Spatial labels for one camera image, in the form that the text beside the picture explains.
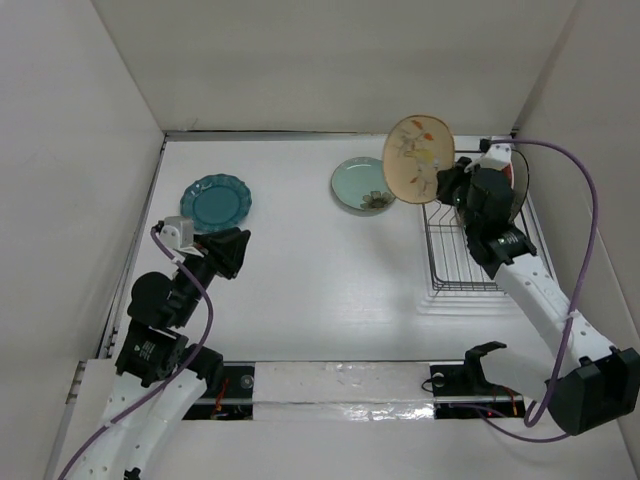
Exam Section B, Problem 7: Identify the dark teal scalloped plate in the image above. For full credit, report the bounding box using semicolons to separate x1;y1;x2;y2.
179;174;252;234

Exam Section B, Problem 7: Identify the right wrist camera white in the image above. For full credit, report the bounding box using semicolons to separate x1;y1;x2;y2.
464;137;513;173

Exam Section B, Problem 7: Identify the beige bird plate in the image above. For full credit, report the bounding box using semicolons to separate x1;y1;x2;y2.
382;115;455;204

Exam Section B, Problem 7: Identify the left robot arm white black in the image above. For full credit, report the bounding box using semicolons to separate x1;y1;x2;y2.
58;217;251;479

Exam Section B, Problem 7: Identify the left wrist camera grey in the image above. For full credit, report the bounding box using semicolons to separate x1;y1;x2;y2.
152;216;195;251

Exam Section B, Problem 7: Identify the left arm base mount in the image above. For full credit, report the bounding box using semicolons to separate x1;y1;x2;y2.
183;363;255;421

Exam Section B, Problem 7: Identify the black wire dish rack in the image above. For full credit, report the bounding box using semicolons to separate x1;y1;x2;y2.
422;202;503;296

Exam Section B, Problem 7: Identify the red plate blue flower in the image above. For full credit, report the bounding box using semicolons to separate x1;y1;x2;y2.
502;163;515;188

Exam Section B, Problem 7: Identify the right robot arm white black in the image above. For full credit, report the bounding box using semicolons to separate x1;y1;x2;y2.
437;157;639;436

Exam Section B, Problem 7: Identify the grey tree plate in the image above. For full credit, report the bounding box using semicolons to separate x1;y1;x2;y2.
510;149;530;223

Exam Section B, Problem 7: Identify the light blue flower plate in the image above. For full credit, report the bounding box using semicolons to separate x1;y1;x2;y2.
330;157;396;214

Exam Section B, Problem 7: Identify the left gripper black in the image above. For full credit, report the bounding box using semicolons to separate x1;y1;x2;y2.
173;225;249;325

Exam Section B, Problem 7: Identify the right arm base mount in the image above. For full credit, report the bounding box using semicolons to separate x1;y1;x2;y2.
421;341;526;420

